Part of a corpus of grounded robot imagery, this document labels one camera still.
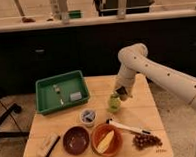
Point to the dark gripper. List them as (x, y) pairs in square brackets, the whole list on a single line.
[(121, 91)]

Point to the translucent green cup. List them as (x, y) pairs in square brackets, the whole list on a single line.
[(114, 103)]

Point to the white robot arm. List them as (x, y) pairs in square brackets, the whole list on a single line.
[(133, 60)]

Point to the grey cup in tray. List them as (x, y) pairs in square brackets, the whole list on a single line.
[(75, 96)]

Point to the small items in tray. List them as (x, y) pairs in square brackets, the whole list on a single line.
[(57, 90)]

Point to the green plastic tray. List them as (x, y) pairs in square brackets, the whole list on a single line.
[(48, 101)]

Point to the white cup with blue contents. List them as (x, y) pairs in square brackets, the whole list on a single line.
[(87, 118)]

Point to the orange bowl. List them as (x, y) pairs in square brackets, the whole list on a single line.
[(100, 132)]

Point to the yellow corn cob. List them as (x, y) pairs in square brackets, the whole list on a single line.
[(105, 142)]

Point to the bunch of brown grapes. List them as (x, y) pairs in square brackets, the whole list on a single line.
[(142, 141)]

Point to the dark purple bowl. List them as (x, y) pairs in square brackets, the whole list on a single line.
[(76, 140)]

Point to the green box on counter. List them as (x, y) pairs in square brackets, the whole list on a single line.
[(75, 14)]

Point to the white scrub brush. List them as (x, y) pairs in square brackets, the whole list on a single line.
[(47, 145)]

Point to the black chair base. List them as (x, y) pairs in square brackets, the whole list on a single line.
[(6, 117)]

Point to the white handled utensil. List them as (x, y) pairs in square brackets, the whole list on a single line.
[(132, 129)]

